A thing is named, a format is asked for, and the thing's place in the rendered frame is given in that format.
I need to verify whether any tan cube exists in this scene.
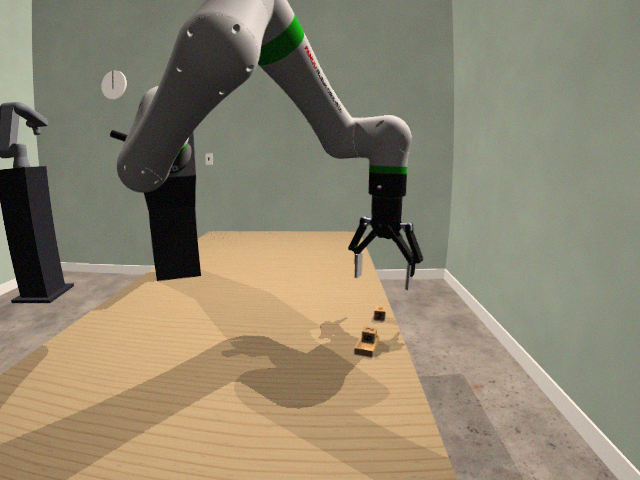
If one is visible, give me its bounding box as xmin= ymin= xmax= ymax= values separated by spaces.
xmin=374 ymin=306 xmax=386 ymax=321
xmin=361 ymin=326 xmax=377 ymax=344

